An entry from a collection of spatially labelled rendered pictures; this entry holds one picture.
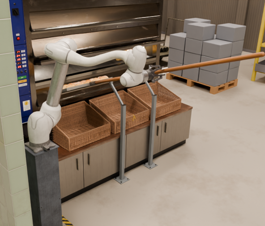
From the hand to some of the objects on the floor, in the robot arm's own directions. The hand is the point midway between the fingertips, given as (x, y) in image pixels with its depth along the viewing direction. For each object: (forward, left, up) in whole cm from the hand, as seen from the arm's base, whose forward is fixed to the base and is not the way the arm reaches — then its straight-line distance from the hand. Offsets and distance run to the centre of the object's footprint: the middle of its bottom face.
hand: (164, 71), depth 256 cm
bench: (+49, +116, -161) cm, 204 cm away
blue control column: (-43, +239, -161) cm, 291 cm away
